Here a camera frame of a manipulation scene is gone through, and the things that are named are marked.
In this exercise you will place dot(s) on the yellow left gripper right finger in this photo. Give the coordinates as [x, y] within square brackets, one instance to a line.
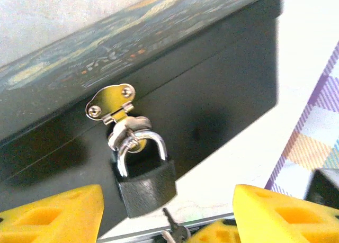
[259, 221]

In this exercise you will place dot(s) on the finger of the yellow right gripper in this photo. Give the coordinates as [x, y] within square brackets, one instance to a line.
[214, 233]

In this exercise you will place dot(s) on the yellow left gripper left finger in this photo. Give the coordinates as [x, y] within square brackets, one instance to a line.
[66, 221]

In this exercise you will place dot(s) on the small silver key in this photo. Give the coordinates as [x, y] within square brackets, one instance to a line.
[176, 228]

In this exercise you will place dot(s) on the black padlock silver shackle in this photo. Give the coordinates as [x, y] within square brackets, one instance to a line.
[147, 190]

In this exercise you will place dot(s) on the black box with painted lid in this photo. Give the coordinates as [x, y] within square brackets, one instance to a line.
[212, 81]

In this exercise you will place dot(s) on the silver hasp latch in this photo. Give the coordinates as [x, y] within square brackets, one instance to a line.
[111, 100]

